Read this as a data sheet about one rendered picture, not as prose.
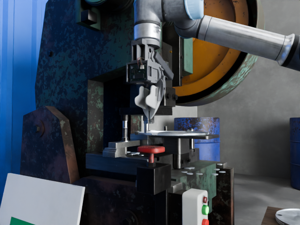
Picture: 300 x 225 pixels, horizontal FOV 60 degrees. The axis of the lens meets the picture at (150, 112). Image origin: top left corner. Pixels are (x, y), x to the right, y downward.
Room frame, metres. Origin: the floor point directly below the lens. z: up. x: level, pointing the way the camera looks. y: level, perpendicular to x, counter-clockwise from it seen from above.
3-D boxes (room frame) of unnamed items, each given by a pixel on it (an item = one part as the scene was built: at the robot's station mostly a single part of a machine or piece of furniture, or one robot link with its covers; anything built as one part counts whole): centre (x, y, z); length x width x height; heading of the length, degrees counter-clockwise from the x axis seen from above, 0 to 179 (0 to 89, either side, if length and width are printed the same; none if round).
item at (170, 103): (1.12, -0.02, 1.04); 0.17 x 0.15 x 0.30; 57
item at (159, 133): (1.08, -0.10, 0.78); 0.29 x 0.29 x 0.01
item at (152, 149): (0.74, 0.00, 0.72); 0.07 x 0.06 x 0.08; 57
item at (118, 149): (1.00, 0.10, 0.76); 0.17 x 0.06 x 0.10; 147
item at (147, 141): (1.14, 0.01, 0.76); 0.15 x 0.09 x 0.05; 147
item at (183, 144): (1.05, -0.14, 0.72); 0.25 x 0.14 x 0.14; 57
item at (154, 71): (0.72, 0.01, 0.99); 0.09 x 0.08 x 0.12; 147
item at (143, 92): (0.73, 0.02, 0.89); 0.06 x 0.03 x 0.09; 147
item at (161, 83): (0.73, -0.02, 0.93); 0.05 x 0.02 x 0.09; 57
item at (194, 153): (1.15, 0.01, 0.68); 0.45 x 0.30 x 0.06; 147
